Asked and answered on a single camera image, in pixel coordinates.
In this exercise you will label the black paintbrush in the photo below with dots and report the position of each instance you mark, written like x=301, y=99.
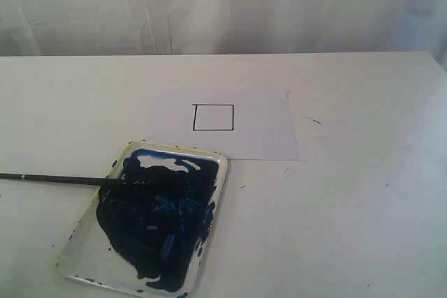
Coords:
x=102, y=182

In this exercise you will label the white backdrop curtain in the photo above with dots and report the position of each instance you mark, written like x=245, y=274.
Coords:
x=81, y=27

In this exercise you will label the white paper with square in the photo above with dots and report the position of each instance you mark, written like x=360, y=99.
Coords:
x=244, y=124

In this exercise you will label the white paint tray blue paint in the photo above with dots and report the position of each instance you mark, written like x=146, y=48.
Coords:
x=148, y=236

